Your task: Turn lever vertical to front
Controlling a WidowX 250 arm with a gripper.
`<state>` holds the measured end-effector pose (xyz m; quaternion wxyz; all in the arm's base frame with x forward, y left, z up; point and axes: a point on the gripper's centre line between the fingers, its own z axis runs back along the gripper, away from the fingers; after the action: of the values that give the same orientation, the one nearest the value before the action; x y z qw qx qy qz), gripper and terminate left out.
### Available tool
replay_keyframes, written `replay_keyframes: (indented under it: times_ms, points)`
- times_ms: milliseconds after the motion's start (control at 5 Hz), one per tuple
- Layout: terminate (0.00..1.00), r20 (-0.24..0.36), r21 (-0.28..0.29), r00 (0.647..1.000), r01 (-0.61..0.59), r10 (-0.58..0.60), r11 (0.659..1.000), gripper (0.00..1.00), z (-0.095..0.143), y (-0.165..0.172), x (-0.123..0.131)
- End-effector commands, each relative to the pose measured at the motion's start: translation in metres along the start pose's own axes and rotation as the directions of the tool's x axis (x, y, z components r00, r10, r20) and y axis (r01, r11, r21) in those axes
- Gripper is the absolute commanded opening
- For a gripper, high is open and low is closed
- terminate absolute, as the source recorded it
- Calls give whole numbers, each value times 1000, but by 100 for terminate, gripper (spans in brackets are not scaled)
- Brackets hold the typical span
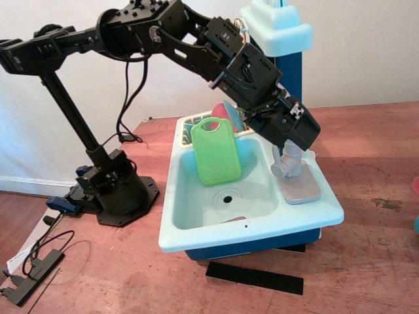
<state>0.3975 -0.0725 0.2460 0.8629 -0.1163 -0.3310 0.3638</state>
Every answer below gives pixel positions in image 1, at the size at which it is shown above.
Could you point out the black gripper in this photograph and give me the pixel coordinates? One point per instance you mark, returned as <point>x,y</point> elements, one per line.
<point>252,81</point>

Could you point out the grey toy faucet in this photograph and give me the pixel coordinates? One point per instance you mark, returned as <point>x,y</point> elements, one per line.
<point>297,182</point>

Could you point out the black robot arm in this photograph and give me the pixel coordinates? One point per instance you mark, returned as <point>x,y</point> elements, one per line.
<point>111,189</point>

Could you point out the red toy plate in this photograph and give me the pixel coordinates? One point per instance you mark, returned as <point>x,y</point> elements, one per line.
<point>220,111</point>

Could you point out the blue toy kitchen tower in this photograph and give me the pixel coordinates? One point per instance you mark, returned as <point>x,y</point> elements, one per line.
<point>276,28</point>

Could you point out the green plastic cutting board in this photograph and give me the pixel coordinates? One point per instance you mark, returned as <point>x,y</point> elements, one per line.
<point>215,151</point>

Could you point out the light blue toy sink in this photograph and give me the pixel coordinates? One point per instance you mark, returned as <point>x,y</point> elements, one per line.
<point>244,216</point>

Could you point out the pink object at edge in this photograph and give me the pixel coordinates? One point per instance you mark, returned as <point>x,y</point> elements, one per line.
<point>415,185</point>

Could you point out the black velcro strip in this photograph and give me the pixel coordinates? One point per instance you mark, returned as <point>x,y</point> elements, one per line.
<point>258,278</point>

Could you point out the teal object at edge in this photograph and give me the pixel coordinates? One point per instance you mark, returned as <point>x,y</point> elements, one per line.
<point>416,225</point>

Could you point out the blue clamp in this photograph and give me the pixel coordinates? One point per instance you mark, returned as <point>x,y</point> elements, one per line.
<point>63,206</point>

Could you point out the white paper sheet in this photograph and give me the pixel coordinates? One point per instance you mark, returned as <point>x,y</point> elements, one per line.
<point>39,234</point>

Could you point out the black usb hub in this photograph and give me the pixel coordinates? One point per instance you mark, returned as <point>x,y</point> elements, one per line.
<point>26,286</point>

